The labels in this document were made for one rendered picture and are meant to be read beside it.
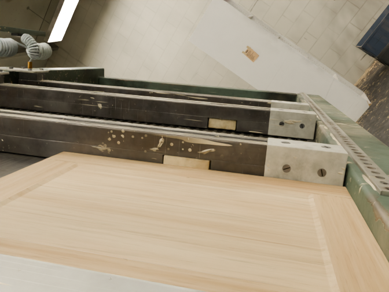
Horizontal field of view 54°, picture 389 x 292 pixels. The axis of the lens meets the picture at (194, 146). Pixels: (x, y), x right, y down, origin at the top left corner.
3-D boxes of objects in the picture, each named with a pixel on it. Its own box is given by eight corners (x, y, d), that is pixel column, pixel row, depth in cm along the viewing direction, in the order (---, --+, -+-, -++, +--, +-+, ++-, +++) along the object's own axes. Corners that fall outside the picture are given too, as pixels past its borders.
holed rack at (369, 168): (406, 198, 47) (406, 193, 47) (380, 194, 48) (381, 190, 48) (305, 94, 205) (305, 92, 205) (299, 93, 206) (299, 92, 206)
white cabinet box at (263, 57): (371, 104, 409) (215, -6, 417) (335, 145, 433) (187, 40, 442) (364, 92, 464) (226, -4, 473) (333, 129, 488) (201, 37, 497)
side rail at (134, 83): (294, 115, 201) (297, 94, 199) (98, 96, 221) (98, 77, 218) (293, 113, 209) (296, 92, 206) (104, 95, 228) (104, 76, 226)
